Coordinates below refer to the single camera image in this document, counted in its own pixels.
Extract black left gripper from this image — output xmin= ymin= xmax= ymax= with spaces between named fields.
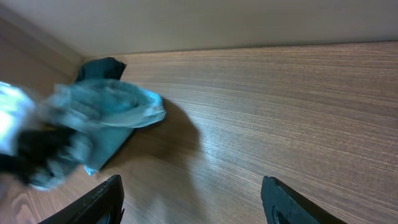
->
xmin=1 ymin=128 xmax=124 ymax=224

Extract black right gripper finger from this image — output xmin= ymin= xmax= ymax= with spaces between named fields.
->
xmin=261 ymin=176 xmax=346 ymax=224

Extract light blue denim shorts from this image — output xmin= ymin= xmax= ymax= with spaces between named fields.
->
xmin=29 ymin=79 xmax=166 ymax=190

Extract folded black garment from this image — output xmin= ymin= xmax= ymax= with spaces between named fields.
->
xmin=75 ymin=57 xmax=126 ymax=82

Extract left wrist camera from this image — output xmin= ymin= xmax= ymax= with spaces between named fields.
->
xmin=1 ymin=82 xmax=37 ymax=156

